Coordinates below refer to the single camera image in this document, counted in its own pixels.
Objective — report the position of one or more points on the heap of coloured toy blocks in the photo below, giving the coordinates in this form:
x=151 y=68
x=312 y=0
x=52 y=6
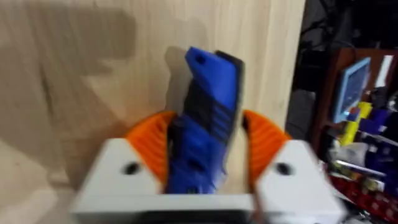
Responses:
x=363 y=155

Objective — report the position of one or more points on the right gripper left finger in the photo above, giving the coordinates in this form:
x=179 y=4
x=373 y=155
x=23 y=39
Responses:
x=124 y=168

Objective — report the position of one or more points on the blue ribbed wedge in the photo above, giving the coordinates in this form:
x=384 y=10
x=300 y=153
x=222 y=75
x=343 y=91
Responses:
x=205 y=124

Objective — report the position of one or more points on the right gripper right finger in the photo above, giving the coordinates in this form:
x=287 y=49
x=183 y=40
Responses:
x=289 y=180

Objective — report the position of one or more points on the blue-framed tablet screen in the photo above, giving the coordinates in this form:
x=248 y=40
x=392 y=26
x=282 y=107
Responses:
x=351 y=88

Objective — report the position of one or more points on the brown wooden cabinet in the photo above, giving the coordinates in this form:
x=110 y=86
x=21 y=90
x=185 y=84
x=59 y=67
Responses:
x=339 y=93

